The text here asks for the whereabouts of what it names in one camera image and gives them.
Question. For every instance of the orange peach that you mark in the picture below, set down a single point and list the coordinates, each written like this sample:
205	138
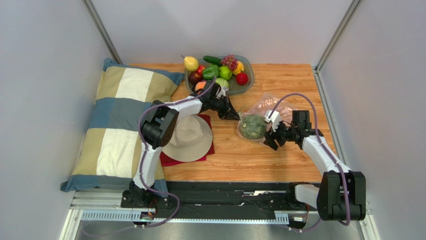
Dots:
200	86

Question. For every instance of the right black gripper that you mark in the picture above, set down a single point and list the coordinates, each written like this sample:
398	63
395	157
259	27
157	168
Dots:
277	136

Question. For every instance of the red apple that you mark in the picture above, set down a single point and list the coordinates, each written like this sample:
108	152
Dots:
200	69

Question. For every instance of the aluminium frame post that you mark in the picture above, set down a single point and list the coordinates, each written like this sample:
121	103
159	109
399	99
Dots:
97	20
340	30

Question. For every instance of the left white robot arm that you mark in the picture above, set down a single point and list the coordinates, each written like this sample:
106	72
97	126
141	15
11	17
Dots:
157	124

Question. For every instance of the beige bucket hat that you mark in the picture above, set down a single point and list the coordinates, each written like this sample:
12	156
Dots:
193	139

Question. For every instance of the red cloth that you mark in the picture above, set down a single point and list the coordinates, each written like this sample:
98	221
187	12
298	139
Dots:
186	159

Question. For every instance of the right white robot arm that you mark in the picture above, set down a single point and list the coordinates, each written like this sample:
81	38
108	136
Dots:
341	195

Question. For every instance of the yellow pear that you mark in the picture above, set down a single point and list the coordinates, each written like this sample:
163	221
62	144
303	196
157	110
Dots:
190	63

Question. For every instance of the red tomato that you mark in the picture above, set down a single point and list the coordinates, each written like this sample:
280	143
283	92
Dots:
241	79

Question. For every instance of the green cucumber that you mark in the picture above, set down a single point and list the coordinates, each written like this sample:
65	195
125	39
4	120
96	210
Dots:
213	60

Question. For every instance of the green apple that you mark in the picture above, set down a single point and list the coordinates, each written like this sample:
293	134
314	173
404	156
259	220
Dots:
225	72

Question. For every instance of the purple grapes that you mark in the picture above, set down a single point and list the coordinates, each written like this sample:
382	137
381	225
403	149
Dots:
230	61

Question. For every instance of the green bell pepper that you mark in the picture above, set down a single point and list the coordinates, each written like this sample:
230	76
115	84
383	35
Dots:
211	72

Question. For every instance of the left aluminium frame post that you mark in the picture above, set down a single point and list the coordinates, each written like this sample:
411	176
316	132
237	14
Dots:
97	20

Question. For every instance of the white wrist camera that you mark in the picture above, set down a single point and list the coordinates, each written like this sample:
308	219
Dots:
222	92
273	118

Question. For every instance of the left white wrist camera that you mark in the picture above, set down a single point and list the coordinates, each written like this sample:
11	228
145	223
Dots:
222	92

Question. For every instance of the right aluminium frame post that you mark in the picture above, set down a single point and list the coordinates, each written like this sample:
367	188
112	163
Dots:
340	30

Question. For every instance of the checked blue beige pillow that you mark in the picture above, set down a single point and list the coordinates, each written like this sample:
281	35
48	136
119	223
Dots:
111	149

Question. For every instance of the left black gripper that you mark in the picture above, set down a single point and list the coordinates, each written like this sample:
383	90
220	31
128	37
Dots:
228	112

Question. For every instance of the clear zip top bag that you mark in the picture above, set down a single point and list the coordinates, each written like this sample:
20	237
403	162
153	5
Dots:
261	106

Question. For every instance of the pale green cabbage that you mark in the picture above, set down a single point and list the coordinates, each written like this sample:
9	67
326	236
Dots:
222	82

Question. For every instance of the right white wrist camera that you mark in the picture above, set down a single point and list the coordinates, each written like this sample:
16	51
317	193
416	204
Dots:
273	118

